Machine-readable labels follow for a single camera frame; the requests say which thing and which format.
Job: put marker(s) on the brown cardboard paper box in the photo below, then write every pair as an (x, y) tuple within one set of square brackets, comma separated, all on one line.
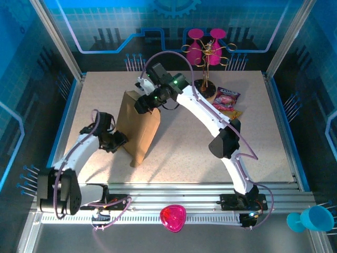
[(137, 131)]

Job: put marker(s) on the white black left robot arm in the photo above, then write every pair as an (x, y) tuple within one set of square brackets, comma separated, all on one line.
[(79, 150)]

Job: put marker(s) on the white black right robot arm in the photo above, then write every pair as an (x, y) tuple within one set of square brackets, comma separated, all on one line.
[(200, 105)]

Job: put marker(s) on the black controller box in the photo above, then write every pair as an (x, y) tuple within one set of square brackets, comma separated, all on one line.
[(101, 217), (248, 220)]

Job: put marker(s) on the pink candy bag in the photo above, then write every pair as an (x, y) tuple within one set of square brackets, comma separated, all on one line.
[(226, 98)]

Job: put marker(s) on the pink plastic goblet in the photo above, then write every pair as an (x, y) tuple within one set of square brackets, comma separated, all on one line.
[(195, 34), (218, 34)]

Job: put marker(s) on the yellow snack bag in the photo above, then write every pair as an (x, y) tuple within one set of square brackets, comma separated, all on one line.
[(234, 114)]

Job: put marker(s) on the pink heart-shaped bowl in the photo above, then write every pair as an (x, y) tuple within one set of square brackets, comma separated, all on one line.
[(172, 217)]

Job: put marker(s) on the blue plastic goblet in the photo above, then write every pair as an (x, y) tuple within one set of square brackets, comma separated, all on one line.
[(317, 218)]

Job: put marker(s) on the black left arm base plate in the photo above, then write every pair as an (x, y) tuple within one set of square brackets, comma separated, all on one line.
[(118, 204)]

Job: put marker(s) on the aluminium cell frame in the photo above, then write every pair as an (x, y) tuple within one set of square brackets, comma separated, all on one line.
[(171, 196)]

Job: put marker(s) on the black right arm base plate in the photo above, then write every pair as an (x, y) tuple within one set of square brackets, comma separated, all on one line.
[(229, 203)]

